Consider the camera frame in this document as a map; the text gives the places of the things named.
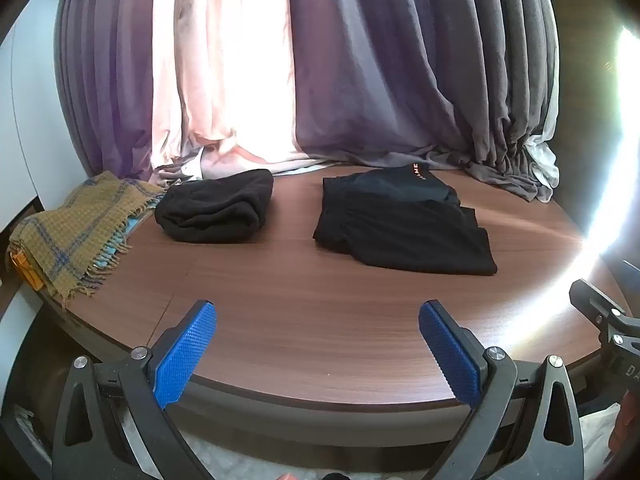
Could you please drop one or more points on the white cloth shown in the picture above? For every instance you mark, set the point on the white cloth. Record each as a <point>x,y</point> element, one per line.
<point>595,425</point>

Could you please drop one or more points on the grey curtain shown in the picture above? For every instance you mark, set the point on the grey curtain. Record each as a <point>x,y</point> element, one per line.
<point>490,85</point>

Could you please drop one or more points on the white curtain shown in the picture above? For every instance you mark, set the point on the white curtain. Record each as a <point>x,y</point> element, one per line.
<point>542,160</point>

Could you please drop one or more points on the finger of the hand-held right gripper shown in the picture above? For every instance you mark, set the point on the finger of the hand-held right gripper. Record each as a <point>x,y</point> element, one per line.
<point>592,302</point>

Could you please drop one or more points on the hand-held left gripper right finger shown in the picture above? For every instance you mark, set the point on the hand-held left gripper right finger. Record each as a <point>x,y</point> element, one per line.
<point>450,355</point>

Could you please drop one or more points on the orange plastic item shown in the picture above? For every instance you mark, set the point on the orange plastic item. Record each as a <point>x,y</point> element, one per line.
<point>22,266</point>

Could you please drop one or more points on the person's right hand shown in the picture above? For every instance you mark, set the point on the person's right hand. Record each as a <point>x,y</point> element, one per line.
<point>625,425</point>

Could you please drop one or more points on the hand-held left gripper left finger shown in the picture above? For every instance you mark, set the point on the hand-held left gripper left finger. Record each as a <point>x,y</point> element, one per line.
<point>185,355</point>

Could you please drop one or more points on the pink sheer curtain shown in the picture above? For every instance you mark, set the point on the pink sheer curtain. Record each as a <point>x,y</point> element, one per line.
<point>210,60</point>

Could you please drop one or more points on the white cabinet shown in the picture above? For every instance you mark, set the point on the white cabinet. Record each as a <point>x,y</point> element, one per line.
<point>25,135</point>

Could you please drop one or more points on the black pants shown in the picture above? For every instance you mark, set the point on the black pants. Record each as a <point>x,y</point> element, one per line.
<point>400,230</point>

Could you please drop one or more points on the mustard plaid fringed scarf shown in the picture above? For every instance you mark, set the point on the mustard plaid fringed scarf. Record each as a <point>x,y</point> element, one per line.
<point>65,240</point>

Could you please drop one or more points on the light blue cloth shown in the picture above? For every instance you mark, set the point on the light blue cloth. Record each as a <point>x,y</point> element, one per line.
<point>131,224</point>

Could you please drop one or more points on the black fleece garment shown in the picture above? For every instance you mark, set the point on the black fleece garment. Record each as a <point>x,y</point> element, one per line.
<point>215,210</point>

